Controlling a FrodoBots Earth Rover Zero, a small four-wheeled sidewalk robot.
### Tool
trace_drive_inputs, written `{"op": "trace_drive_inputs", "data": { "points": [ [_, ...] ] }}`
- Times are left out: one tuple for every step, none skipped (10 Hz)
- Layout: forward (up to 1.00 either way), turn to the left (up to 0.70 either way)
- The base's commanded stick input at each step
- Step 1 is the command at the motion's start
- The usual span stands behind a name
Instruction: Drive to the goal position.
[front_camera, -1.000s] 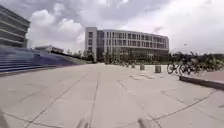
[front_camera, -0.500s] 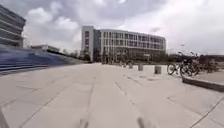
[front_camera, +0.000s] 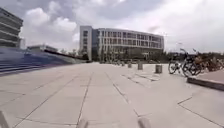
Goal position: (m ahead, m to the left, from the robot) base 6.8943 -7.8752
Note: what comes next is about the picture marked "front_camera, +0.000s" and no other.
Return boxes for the raised concrete ledge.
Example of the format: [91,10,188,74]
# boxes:
[186,69,224,92]

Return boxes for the curved grey office building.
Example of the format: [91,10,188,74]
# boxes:
[78,25,166,63]

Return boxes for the row of parked bicycles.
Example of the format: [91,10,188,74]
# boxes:
[167,48,224,79]

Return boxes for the grey building with balconies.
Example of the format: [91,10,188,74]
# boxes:
[0,6,25,49]

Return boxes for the low flat building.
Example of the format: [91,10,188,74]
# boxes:
[26,44,60,54]

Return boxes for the pale concrete slab pavement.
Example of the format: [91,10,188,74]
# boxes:
[0,61,224,128]

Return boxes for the row of small trees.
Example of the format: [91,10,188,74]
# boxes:
[87,46,169,65]

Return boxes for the robot's own part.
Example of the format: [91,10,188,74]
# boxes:
[76,119,90,128]
[137,117,153,128]

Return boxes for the wide blue-grey steps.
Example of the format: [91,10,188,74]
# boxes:
[0,49,86,78]

